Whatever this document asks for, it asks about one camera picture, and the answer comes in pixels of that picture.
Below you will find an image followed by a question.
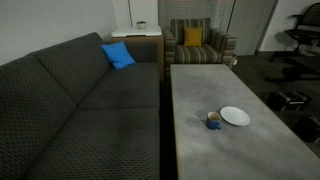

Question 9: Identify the blue ceramic cup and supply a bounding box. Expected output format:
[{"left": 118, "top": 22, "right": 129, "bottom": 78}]
[{"left": 205, "top": 111, "right": 223, "bottom": 131}]

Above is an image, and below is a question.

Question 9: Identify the white round plate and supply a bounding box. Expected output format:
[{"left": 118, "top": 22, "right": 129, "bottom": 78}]
[{"left": 219, "top": 105, "right": 251, "bottom": 127}]

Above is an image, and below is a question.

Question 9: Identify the wooden side table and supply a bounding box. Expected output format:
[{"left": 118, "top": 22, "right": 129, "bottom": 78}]
[{"left": 103, "top": 33, "right": 165, "bottom": 83}]

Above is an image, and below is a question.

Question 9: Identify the striped armchair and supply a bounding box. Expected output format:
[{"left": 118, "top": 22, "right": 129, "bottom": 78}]
[{"left": 162, "top": 17, "right": 238, "bottom": 73}]

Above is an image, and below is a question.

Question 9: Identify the blue throw pillow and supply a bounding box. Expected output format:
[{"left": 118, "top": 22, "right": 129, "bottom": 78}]
[{"left": 100, "top": 40, "right": 137, "bottom": 70}]

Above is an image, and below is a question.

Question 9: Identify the white flat board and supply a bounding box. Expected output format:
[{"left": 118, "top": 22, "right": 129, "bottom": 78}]
[{"left": 110, "top": 26, "right": 163, "bottom": 38}]

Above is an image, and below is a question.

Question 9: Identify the yellow throw pillow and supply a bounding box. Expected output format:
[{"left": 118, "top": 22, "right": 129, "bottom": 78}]
[{"left": 183, "top": 26, "right": 204, "bottom": 48}]

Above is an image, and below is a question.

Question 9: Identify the small white plant pot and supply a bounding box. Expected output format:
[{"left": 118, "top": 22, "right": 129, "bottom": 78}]
[{"left": 135, "top": 20, "right": 148, "bottom": 30}]

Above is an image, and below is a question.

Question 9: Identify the wicker waste basket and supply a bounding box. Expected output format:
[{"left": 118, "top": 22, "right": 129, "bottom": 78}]
[{"left": 230, "top": 53, "right": 240, "bottom": 67}]

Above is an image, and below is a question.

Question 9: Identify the white shade floor lamp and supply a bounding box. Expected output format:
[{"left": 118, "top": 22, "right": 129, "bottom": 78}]
[{"left": 127, "top": 0, "right": 132, "bottom": 28}]

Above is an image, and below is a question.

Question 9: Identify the dark grey patterned sofa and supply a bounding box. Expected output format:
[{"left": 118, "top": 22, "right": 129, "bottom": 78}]
[{"left": 0, "top": 32, "right": 161, "bottom": 180}]

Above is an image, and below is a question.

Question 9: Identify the black arc floor lamp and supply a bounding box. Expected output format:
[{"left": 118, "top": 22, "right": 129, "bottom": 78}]
[{"left": 226, "top": 0, "right": 237, "bottom": 34}]

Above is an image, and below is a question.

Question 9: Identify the black floor equipment case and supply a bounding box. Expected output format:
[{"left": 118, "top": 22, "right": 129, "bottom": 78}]
[{"left": 266, "top": 89, "right": 313, "bottom": 113}]

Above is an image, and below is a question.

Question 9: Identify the black office chair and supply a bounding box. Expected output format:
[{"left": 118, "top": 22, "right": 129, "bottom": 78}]
[{"left": 270, "top": 2, "right": 320, "bottom": 62}]

